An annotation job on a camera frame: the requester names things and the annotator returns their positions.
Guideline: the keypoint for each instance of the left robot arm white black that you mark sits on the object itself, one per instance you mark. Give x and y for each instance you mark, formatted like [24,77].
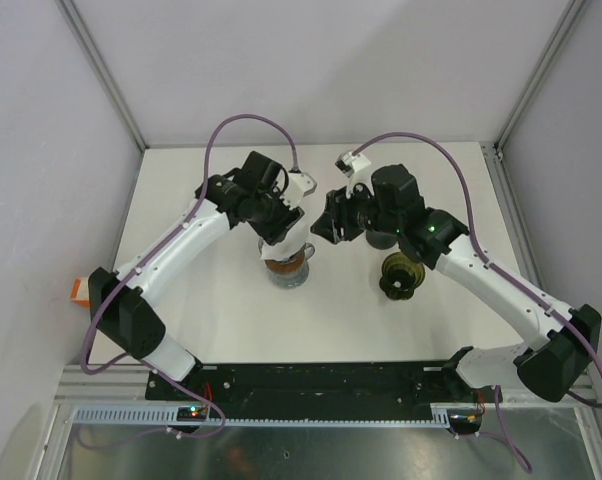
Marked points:
[260,193]

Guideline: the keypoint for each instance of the orange white box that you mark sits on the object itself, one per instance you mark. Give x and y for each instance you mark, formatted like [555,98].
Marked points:
[80,293]

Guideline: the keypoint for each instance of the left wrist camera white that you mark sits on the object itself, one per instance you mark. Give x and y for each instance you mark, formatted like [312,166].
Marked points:
[300,185]

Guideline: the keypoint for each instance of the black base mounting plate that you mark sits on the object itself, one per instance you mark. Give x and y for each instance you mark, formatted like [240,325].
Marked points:
[329,390]

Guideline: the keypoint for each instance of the aluminium frame post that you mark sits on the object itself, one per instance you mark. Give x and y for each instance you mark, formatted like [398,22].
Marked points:
[86,42]
[559,37]

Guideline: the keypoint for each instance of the right aluminium frame post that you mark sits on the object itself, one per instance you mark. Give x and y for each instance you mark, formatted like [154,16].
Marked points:
[559,37]

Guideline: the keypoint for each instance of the olive green dripper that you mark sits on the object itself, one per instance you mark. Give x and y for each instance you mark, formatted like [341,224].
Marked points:
[400,277]

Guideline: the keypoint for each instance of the red black coffee dripper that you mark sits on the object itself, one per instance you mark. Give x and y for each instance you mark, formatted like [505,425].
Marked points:
[380,241]

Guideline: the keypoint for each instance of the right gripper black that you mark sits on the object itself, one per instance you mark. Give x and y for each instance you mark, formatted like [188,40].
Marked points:
[338,216]

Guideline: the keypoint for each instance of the white paper coffee filter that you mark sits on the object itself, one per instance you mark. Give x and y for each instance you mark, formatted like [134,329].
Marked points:
[295,240]

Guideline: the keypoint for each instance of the clear glass carafe server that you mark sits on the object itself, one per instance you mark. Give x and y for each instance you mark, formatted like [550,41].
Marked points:
[292,272]

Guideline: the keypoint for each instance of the grey cable duct rail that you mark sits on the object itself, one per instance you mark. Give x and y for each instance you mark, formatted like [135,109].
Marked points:
[192,416]

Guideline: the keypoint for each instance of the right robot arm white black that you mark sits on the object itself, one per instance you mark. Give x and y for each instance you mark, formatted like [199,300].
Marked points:
[440,242]

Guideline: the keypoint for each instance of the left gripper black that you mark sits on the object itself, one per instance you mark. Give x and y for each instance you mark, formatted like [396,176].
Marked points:
[277,230]

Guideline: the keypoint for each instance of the left aluminium frame post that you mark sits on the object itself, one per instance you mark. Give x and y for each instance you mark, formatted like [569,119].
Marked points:
[86,42]

